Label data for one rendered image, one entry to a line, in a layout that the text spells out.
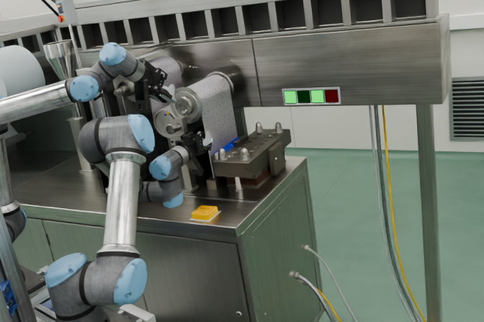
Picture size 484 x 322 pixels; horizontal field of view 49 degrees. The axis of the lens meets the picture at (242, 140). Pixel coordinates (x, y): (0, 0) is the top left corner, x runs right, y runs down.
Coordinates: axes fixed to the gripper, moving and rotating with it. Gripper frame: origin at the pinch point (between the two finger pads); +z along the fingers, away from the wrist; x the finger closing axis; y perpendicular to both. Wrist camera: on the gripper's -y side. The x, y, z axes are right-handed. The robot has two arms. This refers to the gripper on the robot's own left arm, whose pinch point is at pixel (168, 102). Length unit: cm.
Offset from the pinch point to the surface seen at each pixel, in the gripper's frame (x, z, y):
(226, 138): -5.4, 35.7, -0.8
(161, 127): 15.4, 18.1, -3.0
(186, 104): -1.2, 9.2, 3.4
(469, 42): -71, 235, 153
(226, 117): -5.2, 32.4, 7.6
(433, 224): -81, 94, -16
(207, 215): -19.3, 12.9, -37.6
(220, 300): -18, 36, -65
